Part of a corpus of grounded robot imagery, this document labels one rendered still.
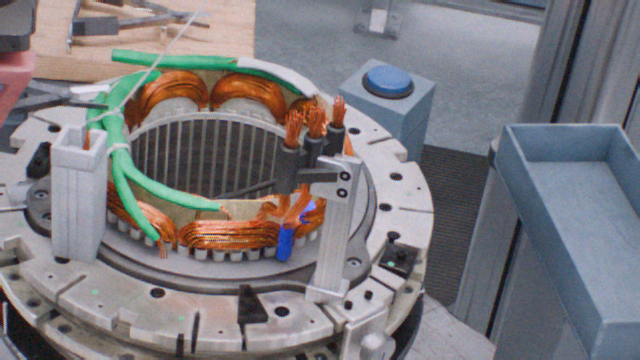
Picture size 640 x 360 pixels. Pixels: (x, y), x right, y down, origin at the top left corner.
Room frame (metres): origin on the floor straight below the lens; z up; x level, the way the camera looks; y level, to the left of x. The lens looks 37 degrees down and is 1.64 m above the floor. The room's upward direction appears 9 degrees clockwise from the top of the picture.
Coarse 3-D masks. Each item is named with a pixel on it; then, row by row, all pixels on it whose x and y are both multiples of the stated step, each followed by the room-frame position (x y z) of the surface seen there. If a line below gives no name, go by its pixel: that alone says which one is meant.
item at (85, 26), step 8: (112, 16) 0.93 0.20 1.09; (72, 24) 0.91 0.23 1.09; (80, 24) 0.91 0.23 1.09; (88, 24) 0.91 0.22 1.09; (96, 24) 0.92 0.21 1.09; (104, 24) 0.92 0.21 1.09; (112, 24) 0.92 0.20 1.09; (72, 32) 0.91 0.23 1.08; (80, 32) 0.91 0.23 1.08; (88, 32) 0.91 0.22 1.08; (96, 32) 0.92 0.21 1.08; (104, 32) 0.92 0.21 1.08; (112, 32) 0.92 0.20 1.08
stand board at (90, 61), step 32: (64, 0) 0.99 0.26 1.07; (160, 0) 1.02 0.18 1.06; (192, 0) 1.03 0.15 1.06; (224, 0) 1.04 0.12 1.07; (64, 32) 0.94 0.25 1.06; (128, 32) 0.96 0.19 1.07; (160, 32) 0.96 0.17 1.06; (192, 32) 0.97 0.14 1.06; (224, 32) 0.98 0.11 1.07; (64, 64) 0.90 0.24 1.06; (96, 64) 0.90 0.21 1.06
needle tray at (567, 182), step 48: (528, 144) 0.90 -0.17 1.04; (576, 144) 0.92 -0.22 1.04; (624, 144) 0.90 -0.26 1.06; (528, 192) 0.82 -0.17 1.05; (576, 192) 0.87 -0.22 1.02; (624, 192) 0.88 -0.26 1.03; (528, 240) 0.83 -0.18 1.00; (576, 240) 0.80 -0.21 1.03; (624, 240) 0.81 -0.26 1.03; (528, 288) 0.81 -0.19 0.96; (576, 288) 0.71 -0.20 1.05; (624, 288) 0.75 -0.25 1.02; (528, 336) 0.78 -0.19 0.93; (576, 336) 0.69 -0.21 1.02; (624, 336) 0.67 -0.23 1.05
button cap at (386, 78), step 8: (376, 72) 0.99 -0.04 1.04; (384, 72) 0.99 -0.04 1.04; (392, 72) 0.99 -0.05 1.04; (400, 72) 0.99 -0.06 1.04; (368, 80) 0.98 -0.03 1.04; (376, 80) 0.97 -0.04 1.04; (384, 80) 0.97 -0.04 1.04; (392, 80) 0.98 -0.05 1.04; (400, 80) 0.98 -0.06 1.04; (408, 80) 0.98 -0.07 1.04; (376, 88) 0.97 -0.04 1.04; (384, 88) 0.97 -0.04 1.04; (392, 88) 0.97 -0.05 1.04; (400, 88) 0.97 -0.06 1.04; (408, 88) 0.98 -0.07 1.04
